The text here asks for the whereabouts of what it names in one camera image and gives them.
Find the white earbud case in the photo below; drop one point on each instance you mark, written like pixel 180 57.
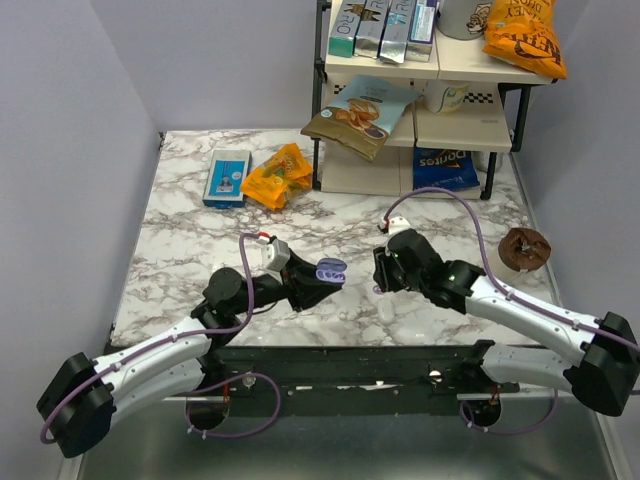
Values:
pixel 385 309

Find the blue razor box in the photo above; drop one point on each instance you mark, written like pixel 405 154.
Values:
pixel 228 170

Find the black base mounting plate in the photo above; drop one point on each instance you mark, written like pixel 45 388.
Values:
pixel 342 381

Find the white earbud right one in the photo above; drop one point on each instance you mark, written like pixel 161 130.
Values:
pixel 363 312

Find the blue Doritos bag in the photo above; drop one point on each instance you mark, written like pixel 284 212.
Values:
pixel 443 168

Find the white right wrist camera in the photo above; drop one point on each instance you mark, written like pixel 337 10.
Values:
pixel 393 225

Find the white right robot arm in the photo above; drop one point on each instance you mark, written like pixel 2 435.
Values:
pixel 594 359

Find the blue white box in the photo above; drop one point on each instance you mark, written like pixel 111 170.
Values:
pixel 421 33

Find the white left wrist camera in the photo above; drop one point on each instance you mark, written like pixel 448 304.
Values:
pixel 275 254

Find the white printed cup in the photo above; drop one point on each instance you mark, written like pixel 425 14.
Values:
pixel 463 19

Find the orange honey dijon chip bag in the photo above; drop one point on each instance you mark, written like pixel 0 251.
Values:
pixel 521 33

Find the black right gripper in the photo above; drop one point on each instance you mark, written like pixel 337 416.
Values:
pixel 383 258

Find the white mug on shelf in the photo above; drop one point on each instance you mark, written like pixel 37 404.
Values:
pixel 444 96

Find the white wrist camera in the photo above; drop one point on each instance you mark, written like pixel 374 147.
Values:
pixel 275 254
pixel 393 225

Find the purple earbud charging case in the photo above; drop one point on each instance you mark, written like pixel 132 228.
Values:
pixel 331 270

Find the teal gold chip bag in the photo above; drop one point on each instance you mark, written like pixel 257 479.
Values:
pixel 362 116

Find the black beige shelf rack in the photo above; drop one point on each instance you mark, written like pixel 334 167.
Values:
pixel 492 119

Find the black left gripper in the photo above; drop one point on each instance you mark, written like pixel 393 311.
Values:
pixel 300 285

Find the teal toothpaste box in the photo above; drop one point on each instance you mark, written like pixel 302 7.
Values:
pixel 342 38

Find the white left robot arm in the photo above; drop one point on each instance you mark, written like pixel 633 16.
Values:
pixel 87 397

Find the orange snack bag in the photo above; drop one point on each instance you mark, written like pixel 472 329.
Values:
pixel 283 176

